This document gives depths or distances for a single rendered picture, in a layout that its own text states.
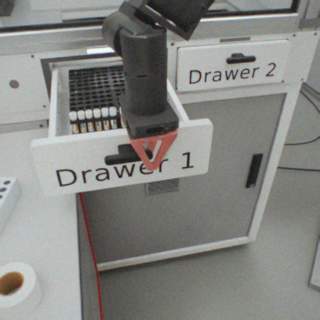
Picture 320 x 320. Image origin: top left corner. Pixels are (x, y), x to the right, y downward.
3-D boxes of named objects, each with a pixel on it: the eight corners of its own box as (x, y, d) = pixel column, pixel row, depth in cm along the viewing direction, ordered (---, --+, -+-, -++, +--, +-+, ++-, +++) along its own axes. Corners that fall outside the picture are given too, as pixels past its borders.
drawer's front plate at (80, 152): (207, 173, 62) (213, 123, 55) (44, 197, 57) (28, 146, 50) (204, 167, 63) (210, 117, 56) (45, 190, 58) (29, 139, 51)
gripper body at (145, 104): (160, 99, 53) (158, 53, 49) (180, 132, 45) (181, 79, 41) (118, 105, 52) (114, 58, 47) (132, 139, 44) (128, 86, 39)
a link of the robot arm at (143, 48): (128, 30, 37) (174, 23, 39) (110, 17, 43) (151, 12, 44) (132, 87, 41) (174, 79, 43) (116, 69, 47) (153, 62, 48)
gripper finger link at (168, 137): (165, 148, 56) (164, 97, 51) (178, 174, 50) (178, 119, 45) (124, 156, 55) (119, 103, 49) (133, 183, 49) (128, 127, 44)
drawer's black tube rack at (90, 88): (165, 138, 67) (166, 110, 63) (75, 150, 64) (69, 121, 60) (144, 86, 84) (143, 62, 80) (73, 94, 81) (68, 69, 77)
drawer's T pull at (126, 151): (153, 160, 52) (153, 153, 51) (105, 166, 51) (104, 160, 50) (148, 146, 55) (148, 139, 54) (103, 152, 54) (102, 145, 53)
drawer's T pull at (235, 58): (256, 62, 80) (256, 56, 80) (226, 64, 79) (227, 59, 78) (249, 56, 83) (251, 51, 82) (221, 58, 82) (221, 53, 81)
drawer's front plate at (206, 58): (281, 81, 90) (291, 41, 83) (177, 92, 85) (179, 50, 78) (278, 78, 91) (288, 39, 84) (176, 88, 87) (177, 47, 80)
